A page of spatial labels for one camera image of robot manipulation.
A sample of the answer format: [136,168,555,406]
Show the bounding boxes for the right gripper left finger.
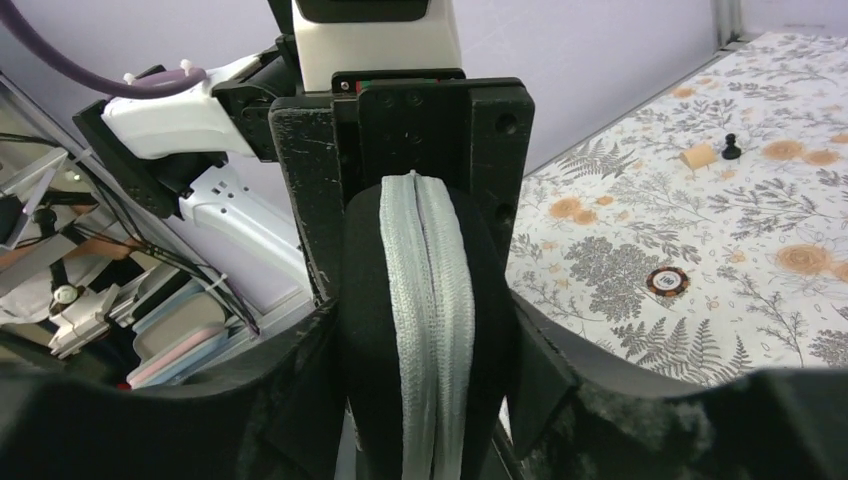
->
[1,302,344,479]

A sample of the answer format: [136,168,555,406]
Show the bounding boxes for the beige wooden block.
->
[679,144,717,171]

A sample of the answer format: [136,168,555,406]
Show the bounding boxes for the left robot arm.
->
[74,38,535,301]

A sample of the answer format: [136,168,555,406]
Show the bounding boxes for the black chess pawn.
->
[721,133,742,160]

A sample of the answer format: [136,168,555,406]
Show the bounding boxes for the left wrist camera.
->
[268,1,462,93]

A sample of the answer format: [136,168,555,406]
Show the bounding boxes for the floral table mat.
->
[507,33,847,385]

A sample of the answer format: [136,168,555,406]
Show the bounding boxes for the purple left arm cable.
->
[0,0,208,101]

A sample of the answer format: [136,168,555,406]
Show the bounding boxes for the black zippered case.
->
[337,172,519,479]

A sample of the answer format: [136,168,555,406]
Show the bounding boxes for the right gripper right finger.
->
[508,298,847,479]

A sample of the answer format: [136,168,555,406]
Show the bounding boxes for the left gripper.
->
[268,77,535,301]

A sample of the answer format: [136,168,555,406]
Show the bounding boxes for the brown poker chip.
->
[646,266,690,297]

